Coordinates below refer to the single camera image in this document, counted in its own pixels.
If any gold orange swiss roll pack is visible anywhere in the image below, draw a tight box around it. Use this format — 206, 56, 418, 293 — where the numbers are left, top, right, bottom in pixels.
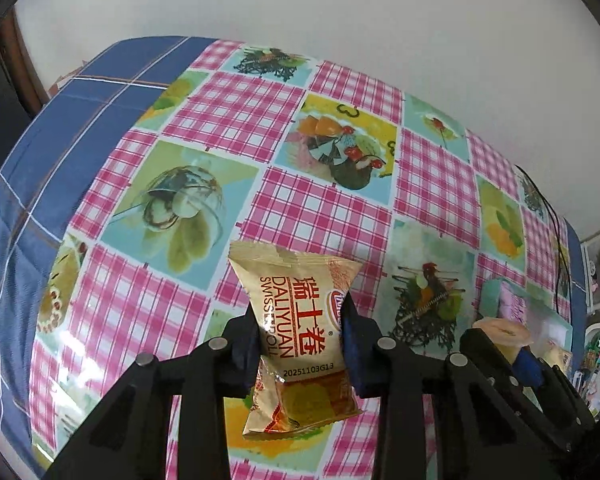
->
228, 240, 362, 440

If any clear wrapped round bun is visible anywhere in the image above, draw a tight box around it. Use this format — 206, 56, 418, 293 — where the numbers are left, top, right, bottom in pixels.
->
472, 318, 533, 364

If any purple swiss roll snack pack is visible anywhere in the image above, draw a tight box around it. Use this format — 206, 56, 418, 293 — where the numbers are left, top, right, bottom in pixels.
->
498, 281, 529, 325

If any white tray with green rim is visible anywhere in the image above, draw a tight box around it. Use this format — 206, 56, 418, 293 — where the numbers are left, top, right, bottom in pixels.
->
479, 278, 572, 373

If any checkered fruit pattern tablecloth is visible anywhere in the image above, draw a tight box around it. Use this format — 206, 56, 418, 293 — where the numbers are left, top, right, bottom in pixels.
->
0, 36, 586, 477

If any black cable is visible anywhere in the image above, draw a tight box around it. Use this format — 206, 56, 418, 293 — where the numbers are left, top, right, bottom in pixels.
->
514, 162, 574, 321

